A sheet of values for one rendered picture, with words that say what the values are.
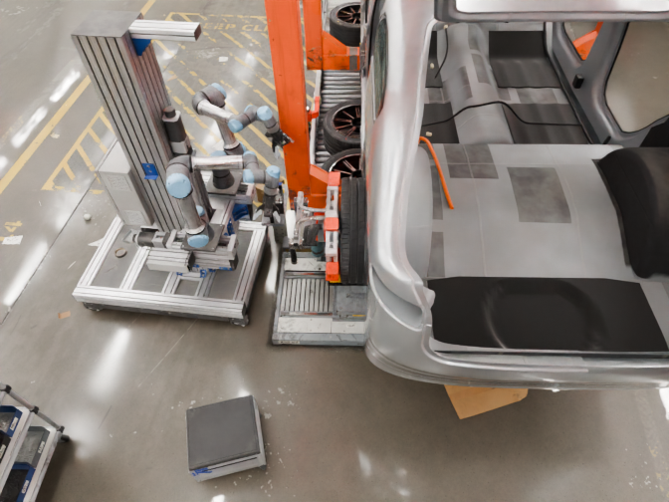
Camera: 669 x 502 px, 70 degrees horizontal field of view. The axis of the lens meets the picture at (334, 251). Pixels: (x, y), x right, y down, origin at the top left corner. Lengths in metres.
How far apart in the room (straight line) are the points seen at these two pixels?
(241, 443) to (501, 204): 2.03
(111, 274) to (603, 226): 3.35
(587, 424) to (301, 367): 1.89
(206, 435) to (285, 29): 2.25
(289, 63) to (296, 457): 2.33
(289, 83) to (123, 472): 2.53
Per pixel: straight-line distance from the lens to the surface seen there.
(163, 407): 3.50
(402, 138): 2.15
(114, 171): 3.09
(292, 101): 2.96
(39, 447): 3.50
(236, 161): 2.69
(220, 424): 2.98
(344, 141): 4.18
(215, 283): 3.64
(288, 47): 2.79
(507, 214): 2.98
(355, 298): 3.42
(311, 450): 3.22
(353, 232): 2.65
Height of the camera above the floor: 3.08
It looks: 51 degrees down
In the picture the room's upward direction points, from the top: 1 degrees counter-clockwise
